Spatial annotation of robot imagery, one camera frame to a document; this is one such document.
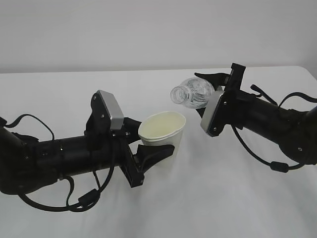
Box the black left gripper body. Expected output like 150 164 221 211
84 93 144 188

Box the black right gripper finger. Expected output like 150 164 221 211
194 72 230 87
197 108 206 118

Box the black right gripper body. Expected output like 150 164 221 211
212 63 256 137

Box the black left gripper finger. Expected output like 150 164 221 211
123 118 141 144
135 145 175 173

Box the clear water bottle green label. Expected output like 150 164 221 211
170 77 215 109

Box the white paper cup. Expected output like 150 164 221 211
138 111 186 175

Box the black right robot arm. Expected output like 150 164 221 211
195 63 317 173

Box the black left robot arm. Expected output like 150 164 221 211
0 90 174 195

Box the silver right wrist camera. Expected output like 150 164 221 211
200 90 224 137

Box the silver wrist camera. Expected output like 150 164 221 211
98 90 124 130
200 90 224 137

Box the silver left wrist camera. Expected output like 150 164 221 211
98 90 124 130

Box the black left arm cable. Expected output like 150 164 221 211
0 113 114 213

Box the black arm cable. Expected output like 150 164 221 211
232 84 317 174
0 113 114 213

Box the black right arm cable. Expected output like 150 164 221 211
232 84 317 174

